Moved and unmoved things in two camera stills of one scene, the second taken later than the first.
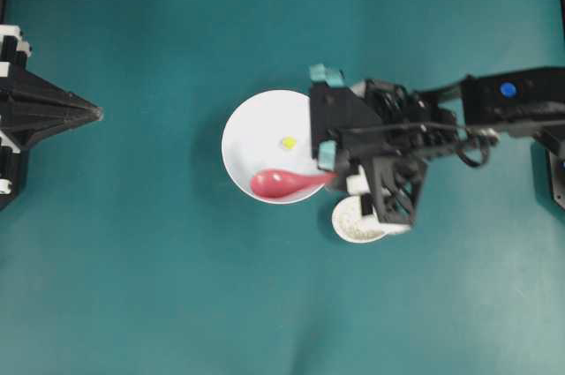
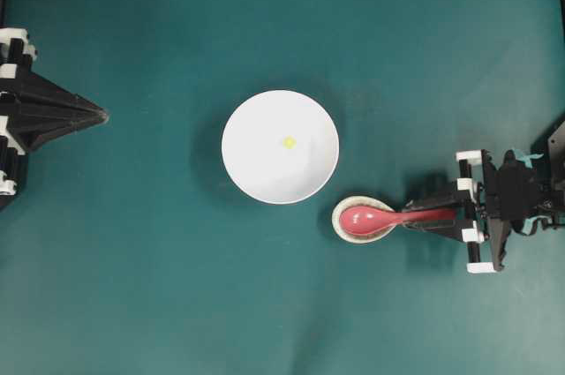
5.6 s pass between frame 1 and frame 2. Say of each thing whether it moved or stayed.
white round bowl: stayed
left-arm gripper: stayed
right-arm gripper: moved
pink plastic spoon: moved
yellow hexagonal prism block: stayed
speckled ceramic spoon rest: stayed
